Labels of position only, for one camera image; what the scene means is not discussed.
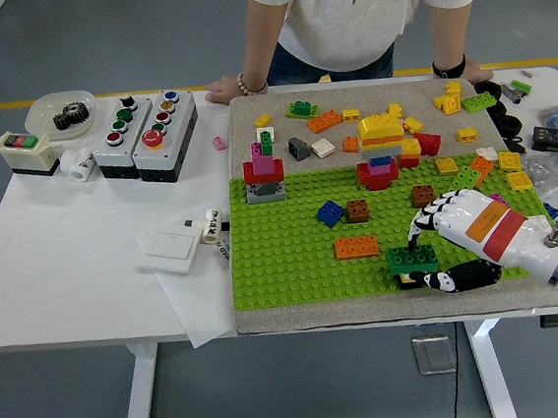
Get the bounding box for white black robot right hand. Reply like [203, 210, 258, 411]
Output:
[403, 179, 558, 299]

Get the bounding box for person's right hand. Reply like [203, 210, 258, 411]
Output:
[204, 73, 250, 107]

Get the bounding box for person's left hand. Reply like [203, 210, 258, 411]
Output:
[460, 62, 495, 86]

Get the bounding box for dark green 2x4 brick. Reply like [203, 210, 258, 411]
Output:
[385, 242, 440, 277]

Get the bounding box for lime green 2x4 brick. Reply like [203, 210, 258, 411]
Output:
[460, 90, 499, 115]
[447, 164, 485, 195]

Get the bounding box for yellow upturned brick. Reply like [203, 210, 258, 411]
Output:
[433, 90, 464, 117]

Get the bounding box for yellow 2x2 brick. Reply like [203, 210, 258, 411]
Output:
[505, 170, 535, 194]
[433, 156, 462, 178]
[496, 149, 524, 173]

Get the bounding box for orange 2x2 brick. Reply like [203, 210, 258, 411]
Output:
[467, 153, 497, 190]

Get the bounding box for brown 2x2 brick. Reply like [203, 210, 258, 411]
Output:
[409, 184, 439, 210]
[344, 199, 373, 226]

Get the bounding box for red sloped brick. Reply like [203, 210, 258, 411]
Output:
[412, 129, 445, 158]

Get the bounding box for dark grey sloped brick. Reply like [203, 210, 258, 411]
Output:
[286, 135, 314, 162]

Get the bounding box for yellow red brick stack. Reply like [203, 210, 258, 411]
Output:
[395, 137, 424, 170]

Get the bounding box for white yellow black brick stack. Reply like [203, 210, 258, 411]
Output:
[396, 269, 429, 291]

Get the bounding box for orange 2x4 brick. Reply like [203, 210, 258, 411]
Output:
[334, 234, 382, 263]
[304, 108, 345, 135]

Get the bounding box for yellow orange grey brick stack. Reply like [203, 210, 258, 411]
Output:
[354, 111, 407, 161]

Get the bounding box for white upturned 2x2 brick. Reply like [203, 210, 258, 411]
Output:
[310, 137, 338, 160]

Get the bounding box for red pink blue brick stack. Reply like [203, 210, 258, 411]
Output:
[355, 155, 402, 194]

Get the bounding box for blue 2x2 brick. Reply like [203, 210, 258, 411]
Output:
[315, 199, 348, 231]

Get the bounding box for lime green studded baseplate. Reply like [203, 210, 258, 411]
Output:
[219, 144, 558, 315]

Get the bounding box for black rubber tyre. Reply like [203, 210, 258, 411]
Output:
[472, 78, 504, 101]
[488, 98, 510, 123]
[496, 113, 526, 139]

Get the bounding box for black wrist watch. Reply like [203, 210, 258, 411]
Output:
[430, 54, 468, 81]

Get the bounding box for grey green small tool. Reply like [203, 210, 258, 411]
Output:
[499, 76, 535, 105]

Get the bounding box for lime and dark green bricks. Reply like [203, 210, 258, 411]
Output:
[282, 97, 322, 122]

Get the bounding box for grey control box emergency stop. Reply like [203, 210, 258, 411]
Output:
[126, 87, 205, 187]

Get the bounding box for grey red pink green tower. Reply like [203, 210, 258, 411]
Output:
[238, 130, 289, 208]

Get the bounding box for black electronic device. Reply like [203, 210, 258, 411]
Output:
[528, 124, 558, 155]

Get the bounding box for grey control box black selector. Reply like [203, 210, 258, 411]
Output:
[87, 92, 161, 184]

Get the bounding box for person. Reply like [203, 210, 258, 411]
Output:
[248, 0, 507, 91]

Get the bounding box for white labelled pipe tee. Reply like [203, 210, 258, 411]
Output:
[182, 206, 232, 249]

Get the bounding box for metal floor socket plate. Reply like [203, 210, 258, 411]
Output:
[410, 333, 459, 378]

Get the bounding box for white table leg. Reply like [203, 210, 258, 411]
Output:
[462, 317, 521, 418]
[109, 342, 165, 418]

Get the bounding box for black metal gear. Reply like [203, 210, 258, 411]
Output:
[50, 100, 93, 132]

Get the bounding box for white printed label strip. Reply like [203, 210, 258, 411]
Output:
[211, 237, 236, 271]

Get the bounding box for white pipe fitting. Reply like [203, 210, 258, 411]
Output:
[57, 146, 98, 186]

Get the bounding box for translucent white bowl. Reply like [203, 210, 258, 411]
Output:
[21, 89, 101, 145]

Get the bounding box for white paper sheet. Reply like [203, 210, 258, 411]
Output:
[132, 208, 244, 355]

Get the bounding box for bead bracelet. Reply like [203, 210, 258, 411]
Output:
[235, 69, 270, 97]

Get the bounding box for white frame brick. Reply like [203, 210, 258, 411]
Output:
[255, 125, 278, 146]

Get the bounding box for white wall switch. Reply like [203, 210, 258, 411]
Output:
[132, 214, 210, 281]

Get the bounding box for black cable under table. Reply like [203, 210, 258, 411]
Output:
[442, 323, 467, 418]

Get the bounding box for cream switch box red green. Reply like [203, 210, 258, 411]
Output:
[0, 127, 63, 183]

